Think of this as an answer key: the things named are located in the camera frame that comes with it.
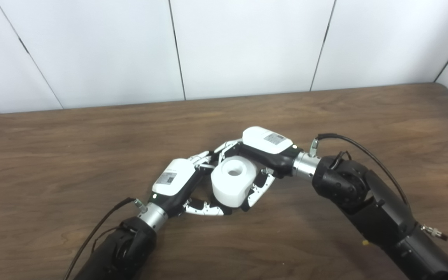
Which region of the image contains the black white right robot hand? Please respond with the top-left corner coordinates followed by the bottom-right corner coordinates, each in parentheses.
top-left (213, 126), bottom-right (304, 212)

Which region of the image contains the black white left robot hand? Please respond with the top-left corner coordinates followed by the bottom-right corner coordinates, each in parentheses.
top-left (146, 150), bottom-right (232, 218)

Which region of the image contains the round white piece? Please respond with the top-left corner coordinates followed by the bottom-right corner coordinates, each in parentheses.
top-left (211, 156), bottom-right (258, 208)

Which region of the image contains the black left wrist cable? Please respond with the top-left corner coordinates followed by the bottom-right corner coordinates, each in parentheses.
top-left (64, 197), bottom-right (149, 280)

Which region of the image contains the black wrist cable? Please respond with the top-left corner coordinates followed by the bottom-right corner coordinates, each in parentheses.
top-left (309, 133), bottom-right (448, 241)
top-left (64, 197), bottom-right (149, 280)

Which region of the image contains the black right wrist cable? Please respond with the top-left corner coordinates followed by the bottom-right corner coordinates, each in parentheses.
top-left (309, 133), bottom-right (448, 241)

